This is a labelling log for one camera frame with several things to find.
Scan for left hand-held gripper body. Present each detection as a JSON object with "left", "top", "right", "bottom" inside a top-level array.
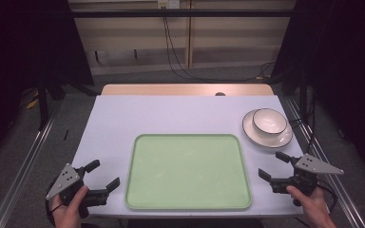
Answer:
[{"left": 46, "top": 162, "right": 110, "bottom": 219}]

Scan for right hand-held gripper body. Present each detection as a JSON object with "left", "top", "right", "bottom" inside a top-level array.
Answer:
[{"left": 270, "top": 153, "right": 345, "bottom": 195}]

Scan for person's left hand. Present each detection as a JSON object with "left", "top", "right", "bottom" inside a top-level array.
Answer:
[{"left": 50, "top": 185, "right": 89, "bottom": 224}]

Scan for person's right hand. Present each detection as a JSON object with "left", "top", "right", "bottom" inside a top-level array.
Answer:
[{"left": 285, "top": 184, "right": 332, "bottom": 220}]

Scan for white plate with dark rim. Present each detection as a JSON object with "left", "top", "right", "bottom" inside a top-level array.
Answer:
[{"left": 241, "top": 108, "right": 295, "bottom": 149}]

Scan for white bowl with dark rim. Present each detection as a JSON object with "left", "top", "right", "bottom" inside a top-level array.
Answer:
[{"left": 252, "top": 107, "right": 289, "bottom": 136}]

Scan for light green tray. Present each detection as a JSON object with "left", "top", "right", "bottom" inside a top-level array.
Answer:
[{"left": 125, "top": 133, "right": 253, "bottom": 212}]

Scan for white table mat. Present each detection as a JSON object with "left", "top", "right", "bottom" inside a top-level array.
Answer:
[{"left": 70, "top": 94, "right": 306, "bottom": 220}]

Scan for black curtain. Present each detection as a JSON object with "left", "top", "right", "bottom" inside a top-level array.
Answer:
[
  {"left": 270, "top": 0, "right": 365, "bottom": 183},
  {"left": 0, "top": 0, "right": 95, "bottom": 169}
]

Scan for wooden table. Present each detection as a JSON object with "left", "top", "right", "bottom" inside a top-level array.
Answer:
[{"left": 100, "top": 83, "right": 276, "bottom": 97}]

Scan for aluminium floor rail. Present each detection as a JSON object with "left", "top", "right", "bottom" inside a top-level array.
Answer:
[
  {"left": 0, "top": 100, "right": 65, "bottom": 228},
  {"left": 284, "top": 97, "right": 365, "bottom": 228}
]

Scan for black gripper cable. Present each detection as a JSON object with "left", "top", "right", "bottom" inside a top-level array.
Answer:
[{"left": 316, "top": 180, "right": 339, "bottom": 210}]

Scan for black floor cable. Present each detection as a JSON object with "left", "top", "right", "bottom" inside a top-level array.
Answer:
[{"left": 288, "top": 94, "right": 318, "bottom": 155}]

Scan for black wall cable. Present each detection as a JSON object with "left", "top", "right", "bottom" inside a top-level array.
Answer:
[{"left": 162, "top": 5, "right": 278, "bottom": 84}]

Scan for wooden wall post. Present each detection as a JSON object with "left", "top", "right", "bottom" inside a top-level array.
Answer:
[{"left": 185, "top": 0, "right": 194, "bottom": 69}]

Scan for black horizontal frame bar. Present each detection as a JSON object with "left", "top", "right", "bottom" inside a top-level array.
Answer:
[{"left": 70, "top": 9, "right": 297, "bottom": 19}]

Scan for white wall socket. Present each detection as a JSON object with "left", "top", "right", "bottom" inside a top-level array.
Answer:
[{"left": 157, "top": 0, "right": 182, "bottom": 10}]

